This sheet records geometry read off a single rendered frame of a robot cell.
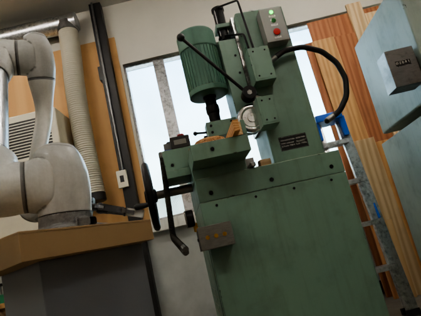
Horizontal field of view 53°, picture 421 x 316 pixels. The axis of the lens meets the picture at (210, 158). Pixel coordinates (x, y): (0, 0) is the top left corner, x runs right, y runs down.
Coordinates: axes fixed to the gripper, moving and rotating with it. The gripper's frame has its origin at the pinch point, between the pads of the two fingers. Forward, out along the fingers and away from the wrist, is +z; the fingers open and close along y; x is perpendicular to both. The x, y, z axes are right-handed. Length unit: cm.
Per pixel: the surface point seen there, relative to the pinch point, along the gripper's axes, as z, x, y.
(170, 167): 11.1, -19.4, -3.5
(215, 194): 29.5, -9.1, -13.6
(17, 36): -130, -140, 146
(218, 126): 29, -42, 5
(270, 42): 45, -78, -8
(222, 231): 33.0, 4.4, -21.6
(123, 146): -32, -63, 145
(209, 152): 24.8, -21.4, -26.7
